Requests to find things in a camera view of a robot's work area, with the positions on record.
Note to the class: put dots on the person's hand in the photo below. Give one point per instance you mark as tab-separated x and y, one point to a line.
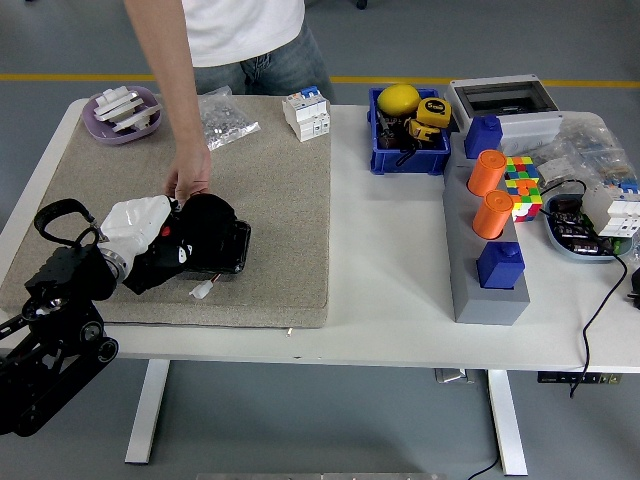
192	170

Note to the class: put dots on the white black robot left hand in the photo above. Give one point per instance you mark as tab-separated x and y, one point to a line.
132	225

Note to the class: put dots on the black rag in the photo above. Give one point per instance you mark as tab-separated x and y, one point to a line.
210	215

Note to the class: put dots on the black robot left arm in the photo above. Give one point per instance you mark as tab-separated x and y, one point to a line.
65	272

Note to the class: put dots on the person's forearm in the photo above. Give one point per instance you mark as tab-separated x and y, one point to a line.
170	75

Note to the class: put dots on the black table control panel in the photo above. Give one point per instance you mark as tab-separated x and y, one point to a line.
579	378

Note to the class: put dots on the clear bag of screws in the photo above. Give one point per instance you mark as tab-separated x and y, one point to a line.
227	122

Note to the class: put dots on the white plastic clip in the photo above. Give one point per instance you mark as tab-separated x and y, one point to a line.
120	109
115	96
140	117

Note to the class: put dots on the grey-brown mat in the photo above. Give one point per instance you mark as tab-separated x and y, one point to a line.
280	200

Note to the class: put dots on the purple bowl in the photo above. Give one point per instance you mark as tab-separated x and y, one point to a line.
97	132

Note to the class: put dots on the person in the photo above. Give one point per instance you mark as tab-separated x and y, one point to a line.
250	30

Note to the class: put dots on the white table leg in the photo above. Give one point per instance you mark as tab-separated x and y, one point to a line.
507	425
145	415

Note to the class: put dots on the dark tool in bin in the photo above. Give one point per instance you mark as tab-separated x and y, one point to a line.
388	132

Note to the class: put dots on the blue plastic bin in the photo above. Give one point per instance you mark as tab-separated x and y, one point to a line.
412	162

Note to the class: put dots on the yellow black tool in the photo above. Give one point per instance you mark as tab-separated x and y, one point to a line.
421	130

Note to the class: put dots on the black chair caster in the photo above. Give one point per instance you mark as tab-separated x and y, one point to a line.
361	3

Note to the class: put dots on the yellow tape measure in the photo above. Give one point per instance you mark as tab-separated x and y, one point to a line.
435	111

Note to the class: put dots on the blue block with knob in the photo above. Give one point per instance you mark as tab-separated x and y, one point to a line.
500	270
482	137

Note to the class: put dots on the orange cylinder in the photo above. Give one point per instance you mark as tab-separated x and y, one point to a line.
485	175
491	217

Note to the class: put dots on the grey block holder base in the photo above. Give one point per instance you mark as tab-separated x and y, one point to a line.
490	305

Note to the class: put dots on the multicolour puzzle cube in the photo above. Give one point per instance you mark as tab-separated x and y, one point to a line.
525	200

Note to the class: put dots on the grey distribution box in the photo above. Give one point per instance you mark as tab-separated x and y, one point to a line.
527	122

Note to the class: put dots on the light blue bowl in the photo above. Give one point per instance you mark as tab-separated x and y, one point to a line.
560	247

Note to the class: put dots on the dark capacitors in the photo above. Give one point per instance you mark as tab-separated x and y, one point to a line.
572	227

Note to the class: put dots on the clear bags of parts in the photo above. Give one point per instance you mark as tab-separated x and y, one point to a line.
592	147

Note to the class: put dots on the white circuit breaker stack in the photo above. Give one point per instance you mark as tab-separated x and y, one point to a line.
615	210

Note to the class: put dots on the black plug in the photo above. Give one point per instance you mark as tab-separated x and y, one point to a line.
635	287

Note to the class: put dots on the white circuit breaker blue switch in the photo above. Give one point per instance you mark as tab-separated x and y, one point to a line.
305	116

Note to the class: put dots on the metal bracket under table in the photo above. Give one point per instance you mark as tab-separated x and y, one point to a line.
452	376

